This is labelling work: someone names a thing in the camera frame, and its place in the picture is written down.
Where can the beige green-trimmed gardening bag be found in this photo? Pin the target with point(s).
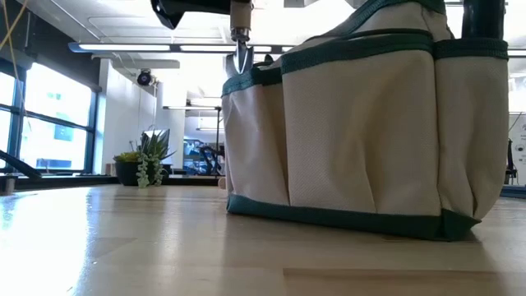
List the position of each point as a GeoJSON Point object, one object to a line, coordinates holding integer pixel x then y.
{"type": "Point", "coordinates": [349, 144]}

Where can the potted succulent plant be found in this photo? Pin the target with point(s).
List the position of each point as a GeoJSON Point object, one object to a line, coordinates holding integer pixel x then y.
{"type": "Point", "coordinates": [131, 172]}

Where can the black ceiling camera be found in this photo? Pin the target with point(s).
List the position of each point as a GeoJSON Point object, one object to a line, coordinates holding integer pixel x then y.
{"type": "Point", "coordinates": [144, 78]}

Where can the black background stand frame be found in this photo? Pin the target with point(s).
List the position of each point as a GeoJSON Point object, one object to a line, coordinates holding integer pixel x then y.
{"type": "Point", "coordinates": [217, 123]}

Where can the long ceiling light strip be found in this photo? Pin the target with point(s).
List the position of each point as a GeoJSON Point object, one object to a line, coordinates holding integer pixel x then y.
{"type": "Point", "coordinates": [123, 47]}
{"type": "Point", "coordinates": [518, 52]}

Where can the large dark-framed window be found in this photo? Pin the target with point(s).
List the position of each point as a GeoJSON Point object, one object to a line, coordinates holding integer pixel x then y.
{"type": "Point", "coordinates": [57, 94]}

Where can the black background robot arms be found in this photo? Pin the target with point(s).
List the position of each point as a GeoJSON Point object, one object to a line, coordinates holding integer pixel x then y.
{"type": "Point", "coordinates": [211, 158]}

